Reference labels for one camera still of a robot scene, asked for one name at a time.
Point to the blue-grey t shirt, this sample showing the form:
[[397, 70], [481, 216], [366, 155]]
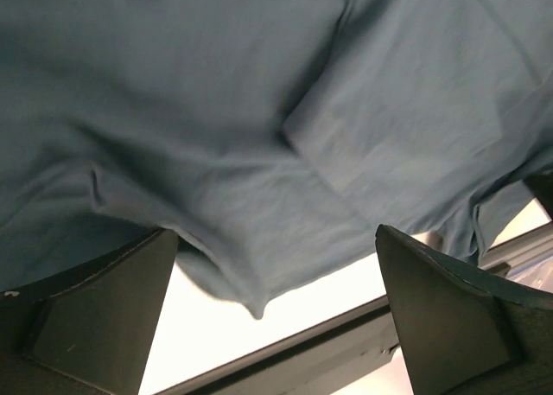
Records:
[[273, 136]]

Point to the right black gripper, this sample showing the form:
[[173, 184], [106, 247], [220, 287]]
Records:
[[541, 187]]

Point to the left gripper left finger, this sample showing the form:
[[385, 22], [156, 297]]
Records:
[[89, 329]]

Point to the front aluminium rail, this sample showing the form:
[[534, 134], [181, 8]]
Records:
[[519, 254]]

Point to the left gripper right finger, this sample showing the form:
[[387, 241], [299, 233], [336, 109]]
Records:
[[463, 330]]

